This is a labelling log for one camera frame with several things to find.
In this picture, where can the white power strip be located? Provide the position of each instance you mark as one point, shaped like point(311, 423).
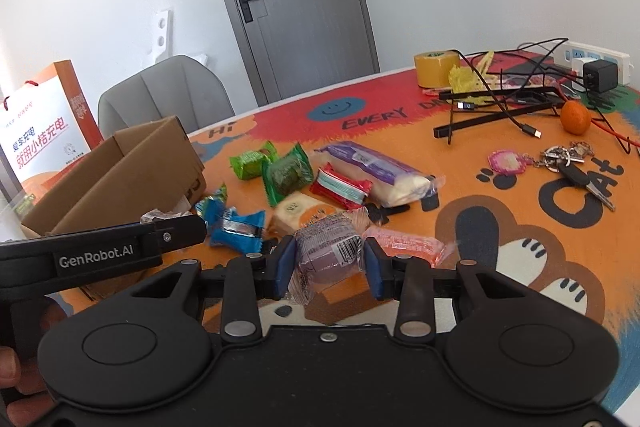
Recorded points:
point(600, 52)

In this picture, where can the clear plastic container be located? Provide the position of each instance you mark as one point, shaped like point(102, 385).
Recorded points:
point(20, 207)

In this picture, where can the orange and white paper bag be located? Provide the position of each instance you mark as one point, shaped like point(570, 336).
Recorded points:
point(50, 122)

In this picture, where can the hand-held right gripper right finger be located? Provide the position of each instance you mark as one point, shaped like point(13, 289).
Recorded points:
point(374, 269)

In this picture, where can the dark green snack packet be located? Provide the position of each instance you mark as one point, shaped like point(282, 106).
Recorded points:
point(287, 174)

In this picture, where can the red snack packet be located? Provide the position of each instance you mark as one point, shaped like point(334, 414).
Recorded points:
point(340, 187)

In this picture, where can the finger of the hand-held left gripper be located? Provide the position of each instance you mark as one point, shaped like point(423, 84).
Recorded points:
point(182, 232)

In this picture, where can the long purple snack packet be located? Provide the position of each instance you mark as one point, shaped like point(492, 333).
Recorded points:
point(370, 162)

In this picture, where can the dark flat case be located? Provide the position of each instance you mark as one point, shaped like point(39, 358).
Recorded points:
point(530, 68)

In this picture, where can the orange tangerine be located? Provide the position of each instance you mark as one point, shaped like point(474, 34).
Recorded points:
point(576, 118)

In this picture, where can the white perforated wall bracket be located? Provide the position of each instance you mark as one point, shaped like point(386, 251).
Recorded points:
point(162, 34)

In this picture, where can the black folding stand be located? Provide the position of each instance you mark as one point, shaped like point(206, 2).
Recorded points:
point(480, 122)

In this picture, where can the blue snack packet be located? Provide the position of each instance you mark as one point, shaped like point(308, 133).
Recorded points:
point(235, 229)
point(210, 207)

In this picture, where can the white crumpled wrapper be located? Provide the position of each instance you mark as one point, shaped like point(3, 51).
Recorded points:
point(162, 213)

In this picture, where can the yellow tape roll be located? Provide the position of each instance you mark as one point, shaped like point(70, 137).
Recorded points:
point(435, 69)

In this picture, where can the cardboard box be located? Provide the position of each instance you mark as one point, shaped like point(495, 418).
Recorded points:
point(100, 177)

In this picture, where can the pink snack packet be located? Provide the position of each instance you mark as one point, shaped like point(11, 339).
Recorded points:
point(405, 244)

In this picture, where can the light green snack packet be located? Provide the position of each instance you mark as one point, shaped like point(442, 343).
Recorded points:
point(247, 164)

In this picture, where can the round purple snack packet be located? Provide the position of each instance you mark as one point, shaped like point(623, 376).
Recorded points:
point(325, 252)

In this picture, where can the cream yellow snack packet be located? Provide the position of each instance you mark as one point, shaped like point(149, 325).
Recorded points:
point(300, 209)

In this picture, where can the black charger adapter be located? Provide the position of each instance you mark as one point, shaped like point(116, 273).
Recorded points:
point(600, 76)

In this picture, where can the grey door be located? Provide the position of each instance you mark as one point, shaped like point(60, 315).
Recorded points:
point(300, 7)

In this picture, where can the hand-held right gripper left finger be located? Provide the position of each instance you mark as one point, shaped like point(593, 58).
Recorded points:
point(285, 268)

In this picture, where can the bunch of keys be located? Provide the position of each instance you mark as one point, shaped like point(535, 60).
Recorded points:
point(572, 169)

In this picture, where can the grey upholstered chair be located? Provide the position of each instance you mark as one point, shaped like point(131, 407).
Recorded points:
point(165, 92)

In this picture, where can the person's left hand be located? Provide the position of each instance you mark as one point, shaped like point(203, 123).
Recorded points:
point(12, 382)

